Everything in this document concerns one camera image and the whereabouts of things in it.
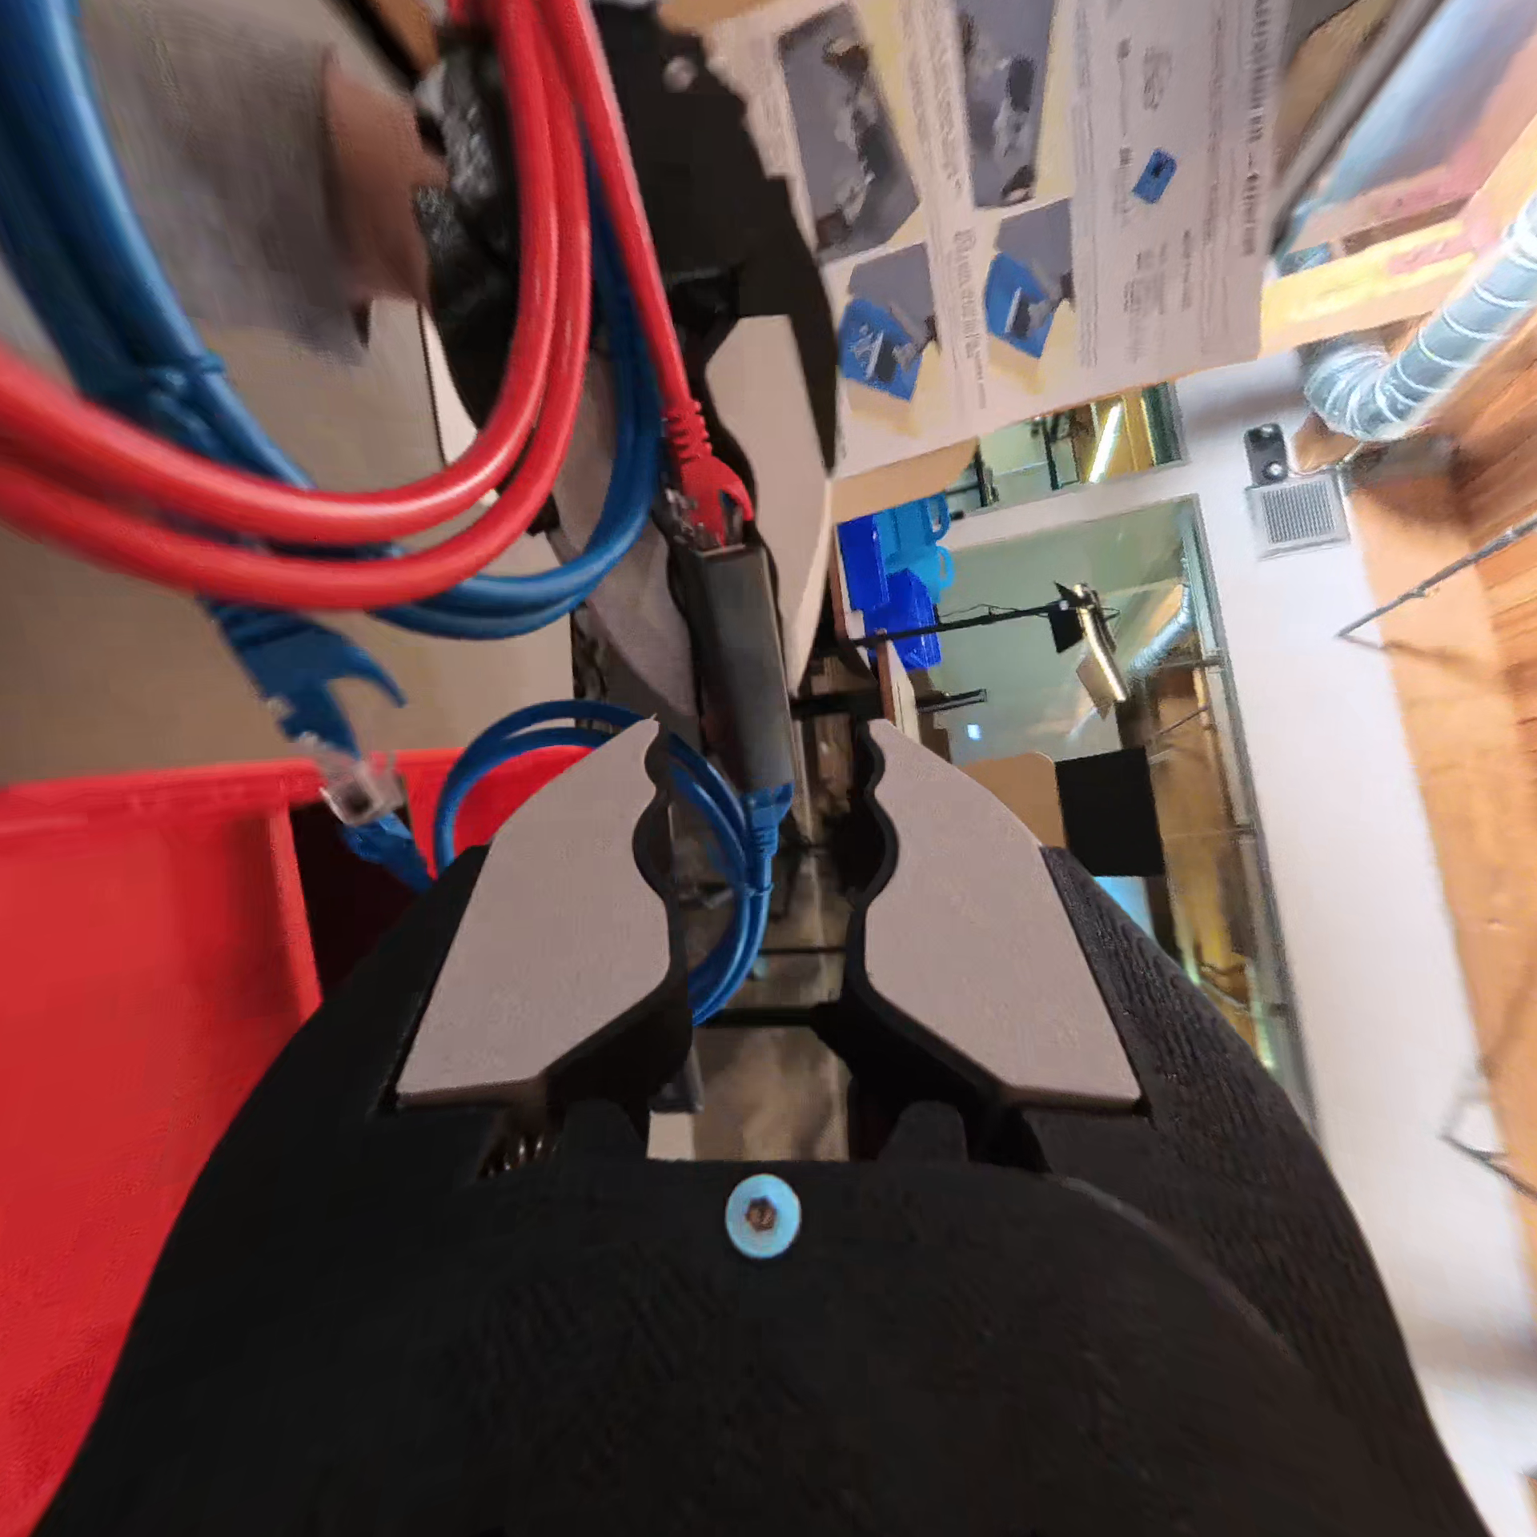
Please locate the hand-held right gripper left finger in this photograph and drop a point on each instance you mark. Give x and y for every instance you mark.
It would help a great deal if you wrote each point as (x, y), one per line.
(538, 950)

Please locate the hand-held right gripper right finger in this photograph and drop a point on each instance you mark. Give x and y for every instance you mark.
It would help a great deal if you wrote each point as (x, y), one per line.
(983, 962)

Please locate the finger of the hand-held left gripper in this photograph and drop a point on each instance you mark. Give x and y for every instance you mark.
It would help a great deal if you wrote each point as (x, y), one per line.
(782, 431)
(639, 623)

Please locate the red plastic bin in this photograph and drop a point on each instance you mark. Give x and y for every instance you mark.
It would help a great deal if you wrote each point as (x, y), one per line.
(146, 1020)

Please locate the person's left hand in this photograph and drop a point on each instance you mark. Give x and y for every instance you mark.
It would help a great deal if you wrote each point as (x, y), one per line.
(380, 191)

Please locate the wooden partition board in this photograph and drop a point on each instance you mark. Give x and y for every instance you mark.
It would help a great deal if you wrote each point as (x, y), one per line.
(904, 482)

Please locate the blue storage bin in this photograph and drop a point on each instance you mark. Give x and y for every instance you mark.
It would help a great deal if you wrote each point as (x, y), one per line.
(920, 630)
(862, 563)

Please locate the brown cardboard panel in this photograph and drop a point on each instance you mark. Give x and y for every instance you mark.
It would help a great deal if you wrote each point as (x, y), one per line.
(1017, 797)

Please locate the light blue bin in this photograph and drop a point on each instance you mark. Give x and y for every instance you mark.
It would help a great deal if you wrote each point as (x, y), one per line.
(920, 539)

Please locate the black upright panel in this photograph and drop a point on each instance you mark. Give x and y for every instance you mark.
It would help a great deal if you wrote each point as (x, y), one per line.
(1110, 815)

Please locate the black bin divider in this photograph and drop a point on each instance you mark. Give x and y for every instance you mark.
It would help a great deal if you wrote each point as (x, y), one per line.
(335, 941)

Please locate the black boom stand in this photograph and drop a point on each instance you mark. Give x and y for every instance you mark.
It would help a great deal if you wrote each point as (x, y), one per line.
(1069, 623)

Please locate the instruction poster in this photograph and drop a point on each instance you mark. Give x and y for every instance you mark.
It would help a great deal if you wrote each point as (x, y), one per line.
(1187, 241)

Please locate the black wall device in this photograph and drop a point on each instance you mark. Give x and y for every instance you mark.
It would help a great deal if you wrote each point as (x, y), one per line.
(1265, 452)

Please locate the wall vent grille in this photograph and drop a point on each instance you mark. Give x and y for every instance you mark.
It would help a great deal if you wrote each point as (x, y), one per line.
(1300, 513)

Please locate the silver flexible duct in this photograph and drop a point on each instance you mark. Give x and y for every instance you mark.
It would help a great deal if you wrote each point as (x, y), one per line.
(1418, 360)

